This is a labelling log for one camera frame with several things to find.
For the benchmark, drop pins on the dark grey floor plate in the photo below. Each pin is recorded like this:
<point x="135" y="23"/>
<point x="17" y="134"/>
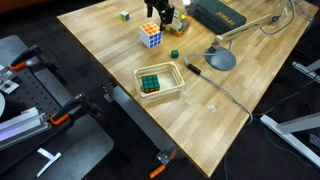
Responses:
<point x="83" y="146"/>

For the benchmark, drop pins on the large white rubik's cube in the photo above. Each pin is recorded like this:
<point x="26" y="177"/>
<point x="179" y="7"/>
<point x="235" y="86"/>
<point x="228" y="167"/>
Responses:
<point x="150" y="35"/>

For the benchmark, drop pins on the wooden desk lamp grey base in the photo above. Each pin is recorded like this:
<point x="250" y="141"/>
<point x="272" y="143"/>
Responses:
<point x="221" y="60"/>

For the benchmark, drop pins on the small clear cap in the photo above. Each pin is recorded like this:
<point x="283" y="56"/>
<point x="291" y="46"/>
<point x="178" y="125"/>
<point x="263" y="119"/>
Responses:
<point x="212" y="108"/>

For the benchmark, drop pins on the grey metal mounting bar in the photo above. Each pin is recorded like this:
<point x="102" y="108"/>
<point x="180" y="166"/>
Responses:
<point x="140" y="117"/>

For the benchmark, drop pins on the black perforated board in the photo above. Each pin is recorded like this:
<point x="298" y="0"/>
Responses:
<point x="29" y="92"/>

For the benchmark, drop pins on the small green cube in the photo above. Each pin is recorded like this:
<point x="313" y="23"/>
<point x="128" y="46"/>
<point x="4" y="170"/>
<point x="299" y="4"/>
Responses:
<point x="175" y="53"/>

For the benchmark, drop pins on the mini rubik's cube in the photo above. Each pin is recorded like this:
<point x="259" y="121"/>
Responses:
<point x="125" y="16"/>

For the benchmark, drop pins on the aluminium profile rail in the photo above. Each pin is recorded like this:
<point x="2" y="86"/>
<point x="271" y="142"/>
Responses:
<point x="19" y="129"/>

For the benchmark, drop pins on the black clamp orange grip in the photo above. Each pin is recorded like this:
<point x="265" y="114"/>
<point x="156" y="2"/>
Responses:
<point x="22" y="59"/>
<point x="66" y="111"/>

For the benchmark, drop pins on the silver metal bracket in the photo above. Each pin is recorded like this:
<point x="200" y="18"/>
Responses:
<point x="7" y="86"/>

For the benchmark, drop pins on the light wooden crate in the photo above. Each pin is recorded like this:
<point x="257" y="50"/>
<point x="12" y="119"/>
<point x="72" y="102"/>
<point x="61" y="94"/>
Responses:
<point x="173" y="78"/>

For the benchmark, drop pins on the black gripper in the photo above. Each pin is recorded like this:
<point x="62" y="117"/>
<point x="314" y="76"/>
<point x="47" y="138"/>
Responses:
<point x="156" y="2"/>

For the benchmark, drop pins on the clear box of colourful cubes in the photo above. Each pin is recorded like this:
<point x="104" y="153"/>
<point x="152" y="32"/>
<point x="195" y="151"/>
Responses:
<point x="181" y="23"/>

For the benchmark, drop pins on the white table leg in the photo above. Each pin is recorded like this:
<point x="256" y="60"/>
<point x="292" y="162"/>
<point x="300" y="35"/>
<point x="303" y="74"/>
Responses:
<point x="306" y="69"/>
<point x="286" y="132"/>

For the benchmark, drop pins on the black rubik's cube green face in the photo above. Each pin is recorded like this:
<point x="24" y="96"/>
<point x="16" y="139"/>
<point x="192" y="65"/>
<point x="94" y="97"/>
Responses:
<point x="150" y="83"/>

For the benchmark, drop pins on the white angled strip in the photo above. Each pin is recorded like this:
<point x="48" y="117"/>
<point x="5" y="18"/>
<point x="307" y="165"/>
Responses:
<point x="49" y="162"/>

